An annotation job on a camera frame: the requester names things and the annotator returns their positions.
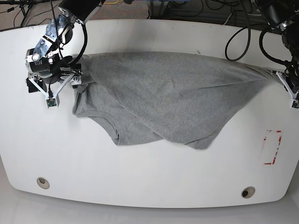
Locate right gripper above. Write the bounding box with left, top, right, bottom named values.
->
left=26, top=70, right=88, bottom=100

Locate red tape rectangle marking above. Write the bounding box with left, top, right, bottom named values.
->
left=262, top=130, right=283, bottom=165

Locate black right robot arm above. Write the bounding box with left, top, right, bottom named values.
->
left=25, top=0, right=105, bottom=108

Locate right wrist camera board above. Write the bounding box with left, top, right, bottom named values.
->
left=45, top=96, right=60, bottom=108

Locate left table cable grommet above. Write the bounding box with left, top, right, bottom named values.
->
left=36, top=177, right=50, bottom=189

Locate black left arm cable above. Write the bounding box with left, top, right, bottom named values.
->
left=224, top=0, right=292, bottom=70

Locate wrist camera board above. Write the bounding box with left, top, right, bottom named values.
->
left=291, top=99, right=299, bottom=109
left=45, top=96, right=60, bottom=108

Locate right table cable grommet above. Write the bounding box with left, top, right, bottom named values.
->
left=241, top=187, right=256, bottom=199

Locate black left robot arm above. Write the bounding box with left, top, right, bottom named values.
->
left=253, top=0, right=299, bottom=109

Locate grey T-shirt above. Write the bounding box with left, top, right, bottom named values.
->
left=72, top=52, right=279, bottom=149

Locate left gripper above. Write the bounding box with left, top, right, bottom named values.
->
left=271, top=70, right=299, bottom=105

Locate black tripod stand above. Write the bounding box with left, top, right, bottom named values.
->
left=0, top=0, right=51, bottom=29

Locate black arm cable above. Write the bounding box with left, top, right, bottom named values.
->
left=224, top=0, right=292, bottom=70
left=48, top=0, right=89, bottom=98

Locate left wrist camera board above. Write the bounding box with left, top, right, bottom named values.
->
left=291, top=99, right=299, bottom=109

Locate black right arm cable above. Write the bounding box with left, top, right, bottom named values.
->
left=48, top=0, right=89, bottom=98

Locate table cable grommet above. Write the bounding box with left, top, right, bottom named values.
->
left=241, top=187, right=256, bottom=199
left=36, top=177, right=50, bottom=189

